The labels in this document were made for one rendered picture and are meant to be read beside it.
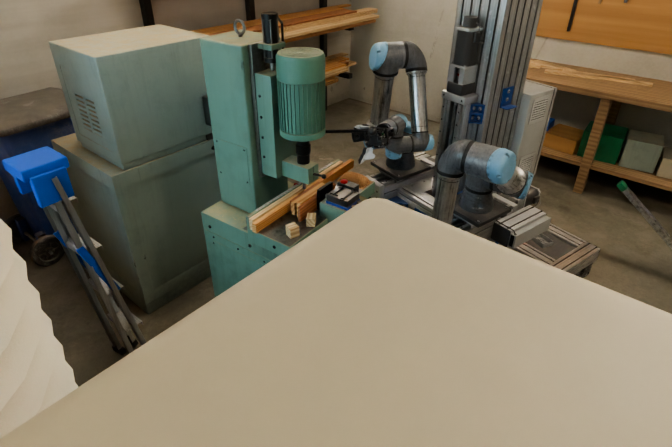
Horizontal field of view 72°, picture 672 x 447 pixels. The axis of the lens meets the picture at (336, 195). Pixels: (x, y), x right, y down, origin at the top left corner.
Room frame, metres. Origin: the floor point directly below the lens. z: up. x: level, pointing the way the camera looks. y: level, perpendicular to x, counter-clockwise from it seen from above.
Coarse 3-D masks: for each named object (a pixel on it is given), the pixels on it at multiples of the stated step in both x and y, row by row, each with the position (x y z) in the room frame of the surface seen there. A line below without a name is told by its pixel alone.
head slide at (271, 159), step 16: (272, 64) 1.73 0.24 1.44; (256, 80) 1.69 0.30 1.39; (272, 80) 1.66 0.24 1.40; (256, 96) 1.70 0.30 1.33; (272, 96) 1.66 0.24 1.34; (272, 112) 1.65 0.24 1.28; (272, 128) 1.66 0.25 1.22; (272, 144) 1.66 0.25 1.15; (288, 144) 1.72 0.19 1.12; (272, 160) 1.66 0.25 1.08; (272, 176) 1.67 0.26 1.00
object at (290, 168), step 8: (288, 160) 1.68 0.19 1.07; (296, 160) 1.68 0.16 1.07; (288, 168) 1.66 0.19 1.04; (296, 168) 1.64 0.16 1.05; (304, 168) 1.62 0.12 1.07; (312, 168) 1.63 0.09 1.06; (288, 176) 1.66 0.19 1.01; (296, 176) 1.64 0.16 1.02; (304, 176) 1.62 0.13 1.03; (312, 176) 1.63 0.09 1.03
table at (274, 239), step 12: (360, 192) 1.72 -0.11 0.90; (372, 192) 1.80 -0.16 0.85; (288, 216) 1.53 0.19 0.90; (264, 228) 1.44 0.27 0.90; (276, 228) 1.44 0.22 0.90; (300, 228) 1.44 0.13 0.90; (312, 228) 1.45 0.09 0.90; (252, 240) 1.43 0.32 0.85; (264, 240) 1.39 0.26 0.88; (276, 240) 1.37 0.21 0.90; (288, 240) 1.37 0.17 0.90; (300, 240) 1.37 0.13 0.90; (276, 252) 1.36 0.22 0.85
